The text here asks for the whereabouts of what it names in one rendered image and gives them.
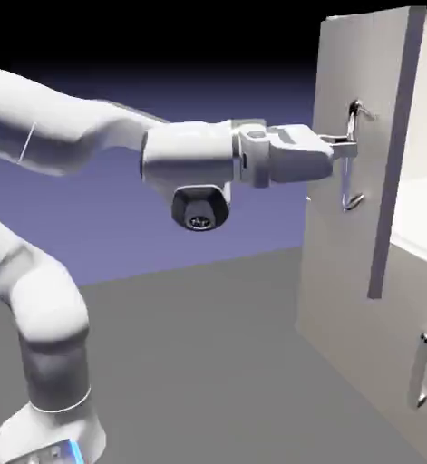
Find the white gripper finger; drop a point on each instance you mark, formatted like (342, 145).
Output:
(345, 150)
(332, 139)

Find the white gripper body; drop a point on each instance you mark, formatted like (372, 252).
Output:
(300, 156)

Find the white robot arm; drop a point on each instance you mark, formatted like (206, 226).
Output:
(184, 156)

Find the pale grey cabinet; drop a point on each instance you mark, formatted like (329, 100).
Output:
(423, 145)

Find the pale grey cabinet door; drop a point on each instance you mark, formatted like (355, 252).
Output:
(372, 362)
(343, 253)

